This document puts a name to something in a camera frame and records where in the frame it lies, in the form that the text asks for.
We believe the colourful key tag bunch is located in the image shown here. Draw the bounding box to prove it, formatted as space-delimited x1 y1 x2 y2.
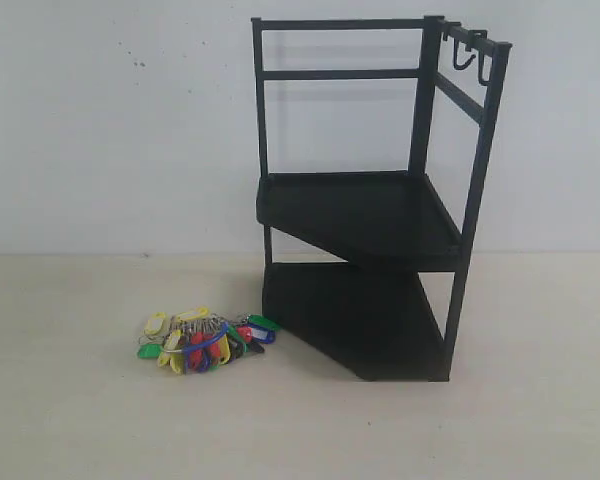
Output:
136 307 281 375

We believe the black two-tier corner rack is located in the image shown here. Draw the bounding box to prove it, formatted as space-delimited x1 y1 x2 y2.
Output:
251 16 512 382

